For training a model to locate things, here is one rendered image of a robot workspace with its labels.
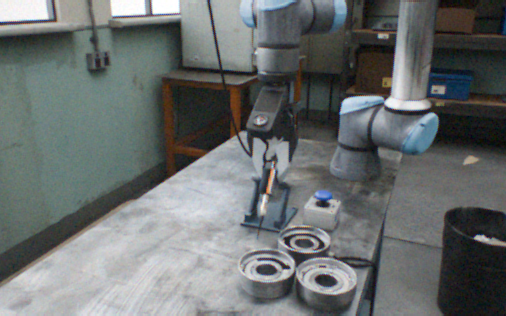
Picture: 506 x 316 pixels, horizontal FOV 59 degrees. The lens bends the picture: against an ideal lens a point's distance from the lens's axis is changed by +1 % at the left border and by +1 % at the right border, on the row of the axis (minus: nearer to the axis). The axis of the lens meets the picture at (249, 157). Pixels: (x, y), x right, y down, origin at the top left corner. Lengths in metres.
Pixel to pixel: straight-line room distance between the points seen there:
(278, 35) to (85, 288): 0.56
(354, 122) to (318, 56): 3.40
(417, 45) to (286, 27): 0.47
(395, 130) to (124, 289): 0.76
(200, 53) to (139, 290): 2.49
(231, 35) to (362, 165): 1.94
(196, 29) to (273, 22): 2.43
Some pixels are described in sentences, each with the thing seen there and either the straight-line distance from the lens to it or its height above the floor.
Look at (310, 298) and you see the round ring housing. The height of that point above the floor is 0.82.
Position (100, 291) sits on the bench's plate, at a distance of 0.86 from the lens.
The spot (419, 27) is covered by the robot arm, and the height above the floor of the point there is 1.23.
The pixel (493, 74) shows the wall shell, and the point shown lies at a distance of 4.78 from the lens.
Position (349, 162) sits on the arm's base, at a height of 0.85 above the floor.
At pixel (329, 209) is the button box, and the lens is 1.02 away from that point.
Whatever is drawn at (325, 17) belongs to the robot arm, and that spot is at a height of 1.26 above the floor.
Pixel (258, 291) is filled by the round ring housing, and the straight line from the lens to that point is 0.79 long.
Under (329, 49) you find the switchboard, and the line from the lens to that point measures 4.61.
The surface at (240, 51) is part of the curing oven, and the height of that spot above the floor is 0.94.
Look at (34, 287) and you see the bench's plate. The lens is 0.92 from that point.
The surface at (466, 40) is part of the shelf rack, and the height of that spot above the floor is 0.97.
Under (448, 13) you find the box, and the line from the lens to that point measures 4.18.
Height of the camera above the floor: 1.30
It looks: 20 degrees down
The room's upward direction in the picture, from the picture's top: 1 degrees clockwise
